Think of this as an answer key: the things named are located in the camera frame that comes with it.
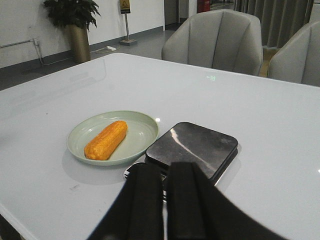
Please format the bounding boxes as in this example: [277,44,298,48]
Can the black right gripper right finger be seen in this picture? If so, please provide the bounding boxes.
[166,162,282,240]

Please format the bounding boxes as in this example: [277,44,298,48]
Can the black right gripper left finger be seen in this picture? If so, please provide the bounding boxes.
[88,164,163,240]

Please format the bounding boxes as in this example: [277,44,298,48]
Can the orange corn cob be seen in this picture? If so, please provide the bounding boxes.
[84,120,128,161]

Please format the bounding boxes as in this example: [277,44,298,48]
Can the black silver kitchen scale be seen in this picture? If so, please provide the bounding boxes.
[123,121,239,203]

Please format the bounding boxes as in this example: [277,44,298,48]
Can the light green round plate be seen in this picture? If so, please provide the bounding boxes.
[66,110,159,166]

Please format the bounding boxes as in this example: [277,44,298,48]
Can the left grey upholstered chair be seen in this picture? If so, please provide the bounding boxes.
[161,9,263,76]

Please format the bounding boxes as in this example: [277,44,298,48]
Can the grey upholstered chair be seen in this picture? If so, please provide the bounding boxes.
[267,21,320,87]
[161,9,263,76]

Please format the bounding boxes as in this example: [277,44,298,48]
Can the right grey upholstered chair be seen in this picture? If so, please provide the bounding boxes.
[267,21,320,87]

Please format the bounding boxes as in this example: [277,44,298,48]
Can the red trash bin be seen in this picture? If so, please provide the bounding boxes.
[196,0,211,14]

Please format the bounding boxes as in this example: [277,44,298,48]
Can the potted green plant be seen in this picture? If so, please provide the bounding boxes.
[43,0,100,63]

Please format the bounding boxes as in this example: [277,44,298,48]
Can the yellow caution sign stand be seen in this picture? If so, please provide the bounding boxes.
[119,0,138,46]

